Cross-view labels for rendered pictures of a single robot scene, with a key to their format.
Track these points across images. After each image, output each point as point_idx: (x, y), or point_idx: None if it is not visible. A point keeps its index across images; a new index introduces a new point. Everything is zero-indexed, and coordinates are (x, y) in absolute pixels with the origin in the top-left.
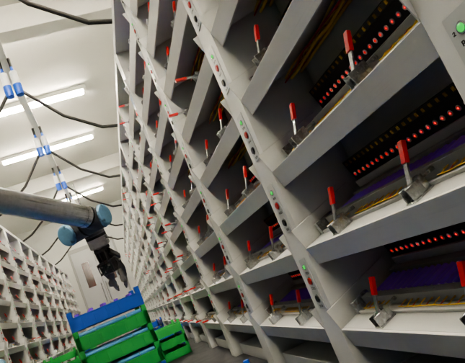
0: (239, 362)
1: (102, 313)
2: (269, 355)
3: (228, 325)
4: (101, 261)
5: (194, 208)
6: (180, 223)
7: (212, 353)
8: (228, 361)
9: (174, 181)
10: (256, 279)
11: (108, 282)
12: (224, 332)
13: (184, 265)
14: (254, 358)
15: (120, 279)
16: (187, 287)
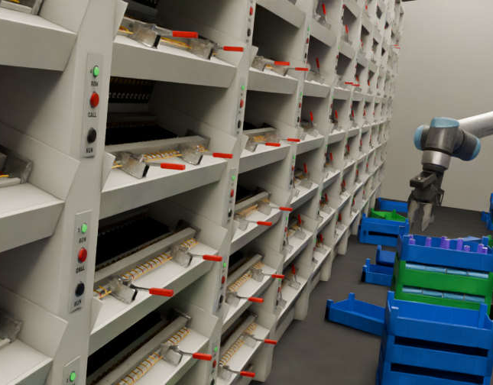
0: (290, 354)
1: None
2: (307, 302)
3: (282, 315)
4: (436, 186)
5: (309, 149)
6: (293, 152)
7: None
8: (288, 370)
9: (306, 93)
10: (319, 230)
11: (433, 215)
12: (271, 339)
13: (244, 237)
14: (278, 345)
15: (417, 215)
16: (228, 306)
